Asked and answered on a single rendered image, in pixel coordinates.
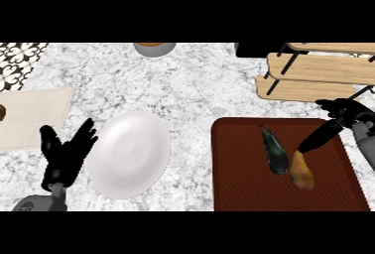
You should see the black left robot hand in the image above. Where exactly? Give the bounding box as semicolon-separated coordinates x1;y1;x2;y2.
38;117;99;192

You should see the grey pot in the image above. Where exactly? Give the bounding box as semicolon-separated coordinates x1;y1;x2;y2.
133;42;177;59

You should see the white oval plate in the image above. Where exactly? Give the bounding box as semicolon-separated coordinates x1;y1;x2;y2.
87;110;172;200

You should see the yellow-orange pear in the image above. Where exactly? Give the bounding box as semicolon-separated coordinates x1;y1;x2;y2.
288;150;314;191

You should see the black and white patterned tile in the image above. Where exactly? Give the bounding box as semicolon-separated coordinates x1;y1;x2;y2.
0;42;50;92

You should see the wooden tiered shelf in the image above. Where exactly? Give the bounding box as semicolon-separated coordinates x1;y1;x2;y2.
255;42;375;103

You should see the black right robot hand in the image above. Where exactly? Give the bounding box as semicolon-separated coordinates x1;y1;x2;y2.
296;97;375;154

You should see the beige placemat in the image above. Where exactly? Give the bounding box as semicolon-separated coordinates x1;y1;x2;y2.
0;86;76;153

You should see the dark green vegetable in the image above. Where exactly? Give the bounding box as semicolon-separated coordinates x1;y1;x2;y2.
258;124;289;176

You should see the black appliance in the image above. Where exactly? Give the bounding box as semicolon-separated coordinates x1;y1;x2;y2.
234;42;289;60

